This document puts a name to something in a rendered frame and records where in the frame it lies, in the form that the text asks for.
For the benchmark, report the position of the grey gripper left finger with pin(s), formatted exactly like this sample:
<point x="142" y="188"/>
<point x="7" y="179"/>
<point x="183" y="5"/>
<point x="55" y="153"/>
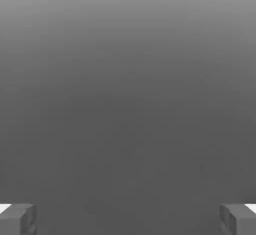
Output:
<point x="16" y="219"/>

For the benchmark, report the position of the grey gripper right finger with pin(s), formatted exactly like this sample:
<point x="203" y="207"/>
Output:
<point x="240" y="219"/>

